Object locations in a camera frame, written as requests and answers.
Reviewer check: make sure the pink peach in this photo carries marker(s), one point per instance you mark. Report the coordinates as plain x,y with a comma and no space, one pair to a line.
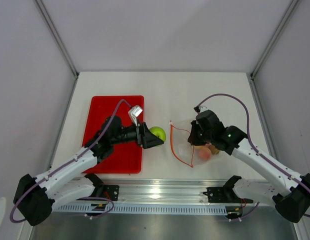
204,154

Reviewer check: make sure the orange fruit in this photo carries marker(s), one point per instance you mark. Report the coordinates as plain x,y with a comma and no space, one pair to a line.
202,146

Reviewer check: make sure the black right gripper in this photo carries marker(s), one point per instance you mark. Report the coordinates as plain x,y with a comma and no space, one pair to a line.
192,139

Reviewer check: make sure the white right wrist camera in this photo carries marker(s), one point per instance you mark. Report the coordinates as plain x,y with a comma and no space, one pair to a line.
200,108

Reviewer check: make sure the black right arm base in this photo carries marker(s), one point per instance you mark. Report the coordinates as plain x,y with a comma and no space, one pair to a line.
225,194

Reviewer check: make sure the red plastic tray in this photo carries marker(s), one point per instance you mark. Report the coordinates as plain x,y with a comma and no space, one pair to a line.
126,157

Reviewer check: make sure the left aluminium frame post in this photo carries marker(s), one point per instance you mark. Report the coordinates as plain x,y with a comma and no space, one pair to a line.
40,5

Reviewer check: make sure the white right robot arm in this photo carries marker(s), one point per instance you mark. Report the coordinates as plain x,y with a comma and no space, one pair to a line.
289,191

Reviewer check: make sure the aluminium frame post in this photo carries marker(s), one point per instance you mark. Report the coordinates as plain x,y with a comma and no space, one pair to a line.
280,28
40,5

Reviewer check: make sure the right aluminium frame post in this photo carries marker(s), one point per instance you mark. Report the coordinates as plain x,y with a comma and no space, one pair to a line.
280,28

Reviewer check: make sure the brown kiwi fruit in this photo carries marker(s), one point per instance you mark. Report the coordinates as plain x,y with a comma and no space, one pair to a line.
214,150

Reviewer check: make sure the green apple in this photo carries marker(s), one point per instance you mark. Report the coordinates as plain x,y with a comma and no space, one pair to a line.
159,132

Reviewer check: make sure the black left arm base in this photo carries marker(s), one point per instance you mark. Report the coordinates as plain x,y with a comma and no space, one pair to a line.
102,190

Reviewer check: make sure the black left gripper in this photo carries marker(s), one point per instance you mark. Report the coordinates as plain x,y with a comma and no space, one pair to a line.
144,137

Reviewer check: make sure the clear zip top bag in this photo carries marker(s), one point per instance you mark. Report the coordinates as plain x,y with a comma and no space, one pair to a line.
181,150

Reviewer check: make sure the white slotted cable duct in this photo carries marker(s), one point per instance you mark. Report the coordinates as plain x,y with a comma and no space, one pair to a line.
158,209

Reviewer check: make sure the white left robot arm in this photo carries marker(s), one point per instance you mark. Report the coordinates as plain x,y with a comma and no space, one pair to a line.
36,197

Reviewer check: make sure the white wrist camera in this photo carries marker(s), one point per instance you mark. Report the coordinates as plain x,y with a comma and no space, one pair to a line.
200,108
134,112

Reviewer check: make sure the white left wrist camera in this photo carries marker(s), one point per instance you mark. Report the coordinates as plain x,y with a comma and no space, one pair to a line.
134,112

